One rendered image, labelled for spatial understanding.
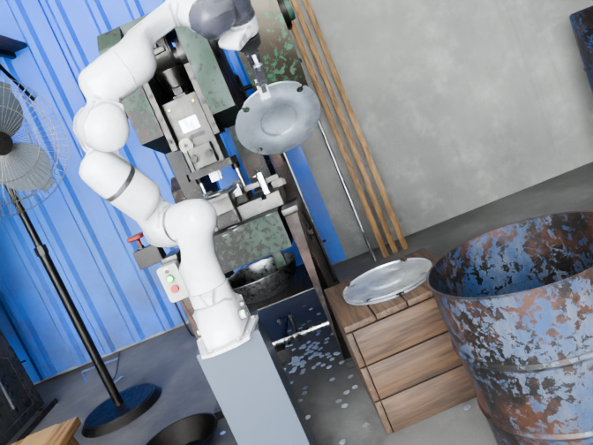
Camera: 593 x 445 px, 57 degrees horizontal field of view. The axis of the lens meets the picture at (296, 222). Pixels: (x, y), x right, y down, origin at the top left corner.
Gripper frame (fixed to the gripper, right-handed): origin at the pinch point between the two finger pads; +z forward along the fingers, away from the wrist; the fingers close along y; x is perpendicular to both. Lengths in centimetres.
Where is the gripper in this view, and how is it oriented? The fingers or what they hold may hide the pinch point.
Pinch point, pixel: (262, 88)
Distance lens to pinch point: 173.1
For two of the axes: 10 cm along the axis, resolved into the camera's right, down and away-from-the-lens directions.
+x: -9.2, 3.9, -0.5
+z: 1.9, 5.6, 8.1
